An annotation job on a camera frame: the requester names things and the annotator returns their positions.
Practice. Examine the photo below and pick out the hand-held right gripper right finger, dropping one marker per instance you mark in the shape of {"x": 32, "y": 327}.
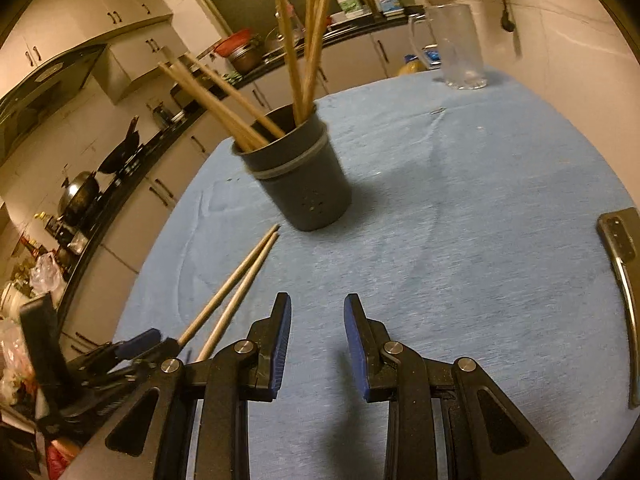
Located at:
{"x": 356, "y": 350}

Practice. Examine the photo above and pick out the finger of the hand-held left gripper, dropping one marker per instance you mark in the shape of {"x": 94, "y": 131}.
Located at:
{"x": 137, "y": 342}
{"x": 125, "y": 375}

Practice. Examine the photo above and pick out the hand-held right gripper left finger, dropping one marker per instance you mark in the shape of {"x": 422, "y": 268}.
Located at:
{"x": 282, "y": 340}

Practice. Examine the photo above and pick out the wooden chopstick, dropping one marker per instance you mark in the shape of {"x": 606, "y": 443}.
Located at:
{"x": 287, "y": 35}
{"x": 200, "y": 105}
{"x": 235, "y": 95}
{"x": 322, "y": 15}
{"x": 309, "y": 20}
{"x": 230, "y": 282}
{"x": 220, "y": 100}
{"x": 240, "y": 295}

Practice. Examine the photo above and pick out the dark grey chopstick holder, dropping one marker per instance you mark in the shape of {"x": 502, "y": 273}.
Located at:
{"x": 310, "y": 180}

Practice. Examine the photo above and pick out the clear plastic bag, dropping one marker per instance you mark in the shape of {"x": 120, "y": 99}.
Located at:
{"x": 46, "y": 272}

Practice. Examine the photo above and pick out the steel pot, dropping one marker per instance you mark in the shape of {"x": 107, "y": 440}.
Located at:
{"x": 77, "y": 195}

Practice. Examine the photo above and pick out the blue towel cloth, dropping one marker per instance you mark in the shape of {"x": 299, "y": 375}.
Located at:
{"x": 475, "y": 210}

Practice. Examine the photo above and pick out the black wok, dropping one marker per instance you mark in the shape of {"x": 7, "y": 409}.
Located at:
{"x": 120, "y": 152}

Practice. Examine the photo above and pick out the black range hood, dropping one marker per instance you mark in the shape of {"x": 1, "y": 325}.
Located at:
{"x": 50, "y": 85}

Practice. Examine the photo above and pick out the brown cooking pot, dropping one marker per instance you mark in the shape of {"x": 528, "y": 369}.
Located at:
{"x": 247, "y": 57}

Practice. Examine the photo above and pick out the yellow bottle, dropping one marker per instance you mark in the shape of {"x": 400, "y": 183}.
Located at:
{"x": 411, "y": 66}

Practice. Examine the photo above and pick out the red bowl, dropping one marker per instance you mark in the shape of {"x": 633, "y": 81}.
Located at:
{"x": 232, "y": 42}

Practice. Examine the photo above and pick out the blue packet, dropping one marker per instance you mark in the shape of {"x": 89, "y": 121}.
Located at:
{"x": 432, "y": 57}

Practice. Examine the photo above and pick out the clear glass pitcher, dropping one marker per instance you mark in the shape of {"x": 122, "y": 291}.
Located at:
{"x": 460, "y": 45}

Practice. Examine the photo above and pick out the cream upper kitchen cabinets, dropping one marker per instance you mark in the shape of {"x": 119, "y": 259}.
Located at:
{"x": 75, "y": 15}

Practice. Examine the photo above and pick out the green label jug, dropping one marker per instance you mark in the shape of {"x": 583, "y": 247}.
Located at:
{"x": 350, "y": 2}

